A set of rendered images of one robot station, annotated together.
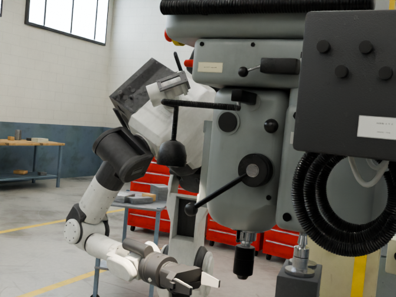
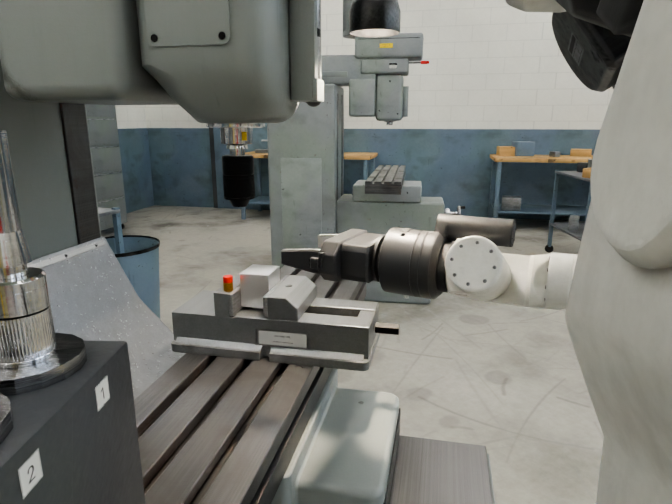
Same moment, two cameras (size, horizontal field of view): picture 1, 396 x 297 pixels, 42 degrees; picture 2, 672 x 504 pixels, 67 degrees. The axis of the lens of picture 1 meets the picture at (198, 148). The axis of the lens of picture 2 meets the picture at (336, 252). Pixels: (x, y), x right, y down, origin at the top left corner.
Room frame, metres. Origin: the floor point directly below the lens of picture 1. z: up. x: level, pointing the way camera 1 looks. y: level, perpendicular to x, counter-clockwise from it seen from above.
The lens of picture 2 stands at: (1.98, -0.20, 1.31)
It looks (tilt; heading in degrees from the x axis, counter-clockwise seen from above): 15 degrees down; 164
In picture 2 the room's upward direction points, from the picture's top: straight up
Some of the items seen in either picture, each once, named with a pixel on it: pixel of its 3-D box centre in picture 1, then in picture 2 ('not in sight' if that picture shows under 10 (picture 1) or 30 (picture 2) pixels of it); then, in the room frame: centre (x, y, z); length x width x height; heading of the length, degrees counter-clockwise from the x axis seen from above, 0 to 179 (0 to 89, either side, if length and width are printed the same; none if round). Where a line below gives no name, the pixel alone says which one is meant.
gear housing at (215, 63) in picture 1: (280, 69); not in sight; (1.17, -0.17, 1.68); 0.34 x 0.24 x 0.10; 63
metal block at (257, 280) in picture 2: not in sight; (260, 285); (1.13, -0.10, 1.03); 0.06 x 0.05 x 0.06; 152
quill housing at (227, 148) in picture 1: (255, 159); (227, 5); (1.19, -0.14, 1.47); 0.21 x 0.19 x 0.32; 153
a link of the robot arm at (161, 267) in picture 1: (171, 275); (377, 259); (1.35, 0.04, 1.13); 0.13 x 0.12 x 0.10; 138
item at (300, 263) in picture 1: (300, 259); (19, 321); (1.54, -0.34, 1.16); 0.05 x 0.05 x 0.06
